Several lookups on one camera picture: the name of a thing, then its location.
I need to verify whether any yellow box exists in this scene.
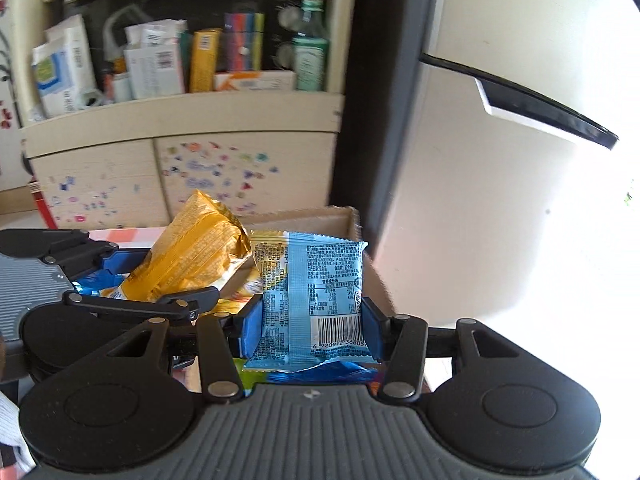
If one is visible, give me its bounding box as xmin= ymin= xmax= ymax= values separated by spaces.
xmin=189 ymin=27 xmax=223 ymax=93

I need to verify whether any green glass bottle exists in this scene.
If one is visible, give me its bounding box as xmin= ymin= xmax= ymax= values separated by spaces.
xmin=292 ymin=0 xmax=331 ymax=92

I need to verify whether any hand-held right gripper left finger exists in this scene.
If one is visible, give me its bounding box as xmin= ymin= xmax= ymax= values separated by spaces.
xmin=107 ymin=300 xmax=264 ymax=401

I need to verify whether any light blue snack packet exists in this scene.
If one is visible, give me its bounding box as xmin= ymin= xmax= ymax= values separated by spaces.
xmin=244 ymin=230 xmax=377 ymax=372

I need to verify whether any white tissue pack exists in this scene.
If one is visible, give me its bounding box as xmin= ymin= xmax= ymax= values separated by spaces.
xmin=31 ymin=14 xmax=101 ymax=120

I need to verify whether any white medicine box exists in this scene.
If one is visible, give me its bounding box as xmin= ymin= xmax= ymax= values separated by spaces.
xmin=123 ymin=42 xmax=187 ymax=101

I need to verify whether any white plastic pouch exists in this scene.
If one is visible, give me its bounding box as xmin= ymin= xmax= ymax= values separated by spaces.
xmin=124 ymin=19 xmax=189 ymax=50

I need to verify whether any colourful striped box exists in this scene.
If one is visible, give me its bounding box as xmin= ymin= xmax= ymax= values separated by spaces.
xmin=222 ymin=11 xmax=266 ymax=72

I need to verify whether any black door frame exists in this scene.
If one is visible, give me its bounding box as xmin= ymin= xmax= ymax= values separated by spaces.
xmin=332 ymin=0 xmax=451 ymax=261

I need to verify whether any beige sticker-covered cabinet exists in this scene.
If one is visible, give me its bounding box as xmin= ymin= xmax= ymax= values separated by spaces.
xmin=10 ymin=0 xmax=351 ymax=231

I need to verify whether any person's left forearm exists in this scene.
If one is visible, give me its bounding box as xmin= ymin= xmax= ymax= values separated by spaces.
xmin=0 ymin=387 xmax=38 ymax=476

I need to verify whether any shiny blue snack packet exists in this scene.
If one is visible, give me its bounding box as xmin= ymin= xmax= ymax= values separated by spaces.
xmin=260 ymin=360 xmax=381 ymax=386

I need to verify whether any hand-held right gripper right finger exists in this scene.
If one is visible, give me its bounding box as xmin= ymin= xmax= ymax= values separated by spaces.
xmin=360 ymin=297 xmax=523 ymax=403

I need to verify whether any orange white box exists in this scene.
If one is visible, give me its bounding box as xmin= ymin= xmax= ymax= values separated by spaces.
xmin=214 ymin=70 xmax=297 ymax=92

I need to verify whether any pale yellow chip packet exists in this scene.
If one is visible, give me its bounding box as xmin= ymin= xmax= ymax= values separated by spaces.
xmin=200 ymin=267 xmax=263 ymax=316

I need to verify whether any small white bottle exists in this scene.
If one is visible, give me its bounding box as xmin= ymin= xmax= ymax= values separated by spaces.
xmin=112 ymin=72 xmax=133 ymax=102

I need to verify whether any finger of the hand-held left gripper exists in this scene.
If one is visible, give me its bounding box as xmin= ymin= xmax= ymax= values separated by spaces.
xmin=62 ymin=287 xmax=221 ymax=327
xmin=42 ymin=232 xmax=153 ymax=281

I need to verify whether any pink white checkered tablecloth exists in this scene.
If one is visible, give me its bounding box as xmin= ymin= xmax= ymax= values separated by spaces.
xmin=87 ymin=226 xmax=168 ymax=251

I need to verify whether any yellow snack packet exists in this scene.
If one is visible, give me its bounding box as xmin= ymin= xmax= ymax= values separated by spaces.
xmin=102 ymin=190 xmax=252 ymax=303

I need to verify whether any cardboard box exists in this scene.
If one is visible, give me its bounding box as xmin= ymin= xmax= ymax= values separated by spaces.
xmin=172 ymin=205 xmax=431 ymax=396

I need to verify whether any green snack packet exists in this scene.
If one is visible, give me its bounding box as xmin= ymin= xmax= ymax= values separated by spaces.
xmin=238 ymin=360 xmax=271 ymax=385

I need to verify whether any black and white panel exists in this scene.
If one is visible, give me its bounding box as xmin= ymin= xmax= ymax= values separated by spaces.
xmin=419 ymin=52 xmax=620 ymax=151

